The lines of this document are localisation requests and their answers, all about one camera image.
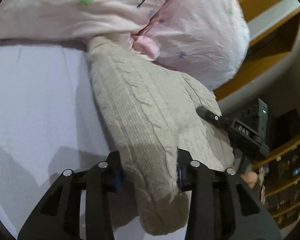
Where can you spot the lavender bed sheet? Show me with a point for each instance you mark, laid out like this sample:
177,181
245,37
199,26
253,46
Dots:
48,123

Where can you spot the pink floral pillow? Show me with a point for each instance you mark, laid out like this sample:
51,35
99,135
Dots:
60,20
207,39

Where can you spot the beige cable-knit sweater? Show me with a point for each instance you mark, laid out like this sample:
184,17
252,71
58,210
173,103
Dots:
150,113

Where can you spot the person's right hand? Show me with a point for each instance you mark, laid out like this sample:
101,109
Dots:
250,178

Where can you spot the right pink floral pillow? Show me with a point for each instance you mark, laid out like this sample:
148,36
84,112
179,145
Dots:
207,39

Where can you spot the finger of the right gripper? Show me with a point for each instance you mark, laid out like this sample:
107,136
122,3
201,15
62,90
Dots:
209,116

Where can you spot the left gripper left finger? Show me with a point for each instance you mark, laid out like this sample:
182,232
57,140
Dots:
56,216

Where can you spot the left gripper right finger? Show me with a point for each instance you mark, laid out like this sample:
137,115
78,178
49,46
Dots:
222,205

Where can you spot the left pink floral pillow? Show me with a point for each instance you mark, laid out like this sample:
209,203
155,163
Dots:
60,20

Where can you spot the wooden bookshelf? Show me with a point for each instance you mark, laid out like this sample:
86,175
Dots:
279,175

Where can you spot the wooden headboard frame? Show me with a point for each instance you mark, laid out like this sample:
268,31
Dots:
274,27

